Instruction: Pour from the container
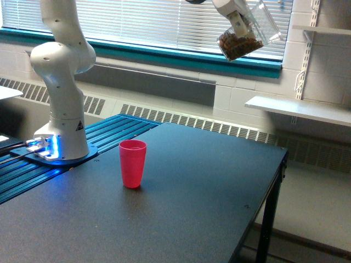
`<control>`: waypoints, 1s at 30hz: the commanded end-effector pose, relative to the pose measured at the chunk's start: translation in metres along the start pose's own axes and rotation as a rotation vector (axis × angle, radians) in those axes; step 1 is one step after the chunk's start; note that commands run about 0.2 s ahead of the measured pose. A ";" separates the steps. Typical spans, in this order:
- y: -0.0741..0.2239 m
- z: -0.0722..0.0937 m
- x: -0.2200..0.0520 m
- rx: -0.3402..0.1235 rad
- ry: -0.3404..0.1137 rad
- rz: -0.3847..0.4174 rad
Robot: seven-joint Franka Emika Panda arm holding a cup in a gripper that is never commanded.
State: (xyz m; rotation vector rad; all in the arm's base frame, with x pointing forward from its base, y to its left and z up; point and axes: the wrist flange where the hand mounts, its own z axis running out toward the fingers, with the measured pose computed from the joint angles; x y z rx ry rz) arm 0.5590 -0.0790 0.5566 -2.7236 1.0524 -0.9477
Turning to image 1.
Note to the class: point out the white wall shelf upper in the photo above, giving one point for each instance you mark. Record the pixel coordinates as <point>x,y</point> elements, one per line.
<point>323,30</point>

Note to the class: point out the white wall shelf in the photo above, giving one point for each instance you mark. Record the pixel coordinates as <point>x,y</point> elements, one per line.
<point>316,111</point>
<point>323,30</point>

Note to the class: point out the white window blinds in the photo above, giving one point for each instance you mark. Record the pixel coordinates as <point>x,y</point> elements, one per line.
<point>169,24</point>

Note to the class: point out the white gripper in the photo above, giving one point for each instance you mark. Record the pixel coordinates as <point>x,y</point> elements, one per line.
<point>234,9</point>

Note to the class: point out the brown nuts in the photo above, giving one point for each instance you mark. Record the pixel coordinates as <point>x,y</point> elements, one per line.
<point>234,47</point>

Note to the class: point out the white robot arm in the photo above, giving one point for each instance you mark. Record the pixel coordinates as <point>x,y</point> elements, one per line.
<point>63,138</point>

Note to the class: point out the white wall shelf lower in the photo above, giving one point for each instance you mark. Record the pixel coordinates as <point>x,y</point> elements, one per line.
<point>316,111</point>

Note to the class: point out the wall radiator grille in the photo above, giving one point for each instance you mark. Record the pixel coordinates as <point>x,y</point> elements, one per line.
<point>301,150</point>

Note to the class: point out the blue ribbed aluminium platform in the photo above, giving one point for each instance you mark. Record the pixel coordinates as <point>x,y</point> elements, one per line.
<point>21,171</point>

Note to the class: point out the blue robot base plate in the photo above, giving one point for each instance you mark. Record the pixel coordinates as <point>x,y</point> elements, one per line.
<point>93,152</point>

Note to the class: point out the black table leg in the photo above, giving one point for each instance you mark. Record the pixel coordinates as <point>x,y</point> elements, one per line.
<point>269,213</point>

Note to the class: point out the clear plastic cup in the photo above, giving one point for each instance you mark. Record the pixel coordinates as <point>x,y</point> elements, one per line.
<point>260,25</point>

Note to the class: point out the pink plastic cup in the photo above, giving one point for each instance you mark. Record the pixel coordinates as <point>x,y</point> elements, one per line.
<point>132,161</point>

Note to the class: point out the teal window sill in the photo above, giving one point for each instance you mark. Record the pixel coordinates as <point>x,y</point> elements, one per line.
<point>210,63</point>

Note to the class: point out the white side table corner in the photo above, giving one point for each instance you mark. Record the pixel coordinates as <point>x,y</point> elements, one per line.
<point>6,93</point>

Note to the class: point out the white shelf rail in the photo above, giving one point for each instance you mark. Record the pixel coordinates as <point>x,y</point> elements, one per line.
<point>308,34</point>

